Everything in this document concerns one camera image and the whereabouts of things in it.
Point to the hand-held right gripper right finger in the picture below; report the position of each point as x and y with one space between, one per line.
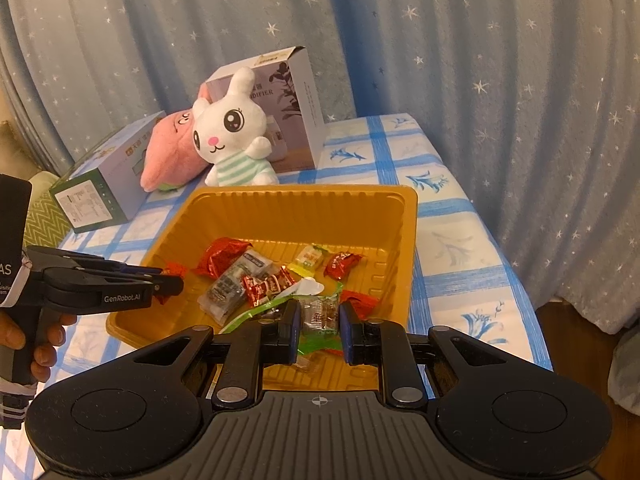
350 335

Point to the yellow candy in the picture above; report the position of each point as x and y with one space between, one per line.
310 256

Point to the green cardboard box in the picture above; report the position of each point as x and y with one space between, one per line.
95 195

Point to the person's left hand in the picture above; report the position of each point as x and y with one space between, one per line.
55 332

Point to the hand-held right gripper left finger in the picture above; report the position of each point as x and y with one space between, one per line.
292 332

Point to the orange plastic tray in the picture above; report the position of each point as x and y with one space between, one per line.
300 210

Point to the white bunny plush toy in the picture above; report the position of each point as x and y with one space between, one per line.
230 125

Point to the blue checked tablecloth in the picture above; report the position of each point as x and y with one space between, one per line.
450 220

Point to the white purple cardboard box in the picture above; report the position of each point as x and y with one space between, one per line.
300 110

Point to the red patterned foil candy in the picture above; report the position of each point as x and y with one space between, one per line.
260 287

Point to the pink plush toy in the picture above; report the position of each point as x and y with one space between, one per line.
170 155

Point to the wide red snack packet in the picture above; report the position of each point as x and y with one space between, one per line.
365 302

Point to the long red snack bar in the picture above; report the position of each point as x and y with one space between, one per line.
220 255

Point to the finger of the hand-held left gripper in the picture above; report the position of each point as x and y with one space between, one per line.
90 262
169 290

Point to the green brown candy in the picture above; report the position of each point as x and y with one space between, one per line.
320 315

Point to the blue star curtain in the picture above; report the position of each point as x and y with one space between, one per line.
450 60

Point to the green chevron pillow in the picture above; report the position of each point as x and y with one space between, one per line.
45 227

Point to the dark brown snack packet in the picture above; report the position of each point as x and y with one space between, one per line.
227 287

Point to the white and green torn wrapper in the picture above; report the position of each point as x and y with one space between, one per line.
302 289

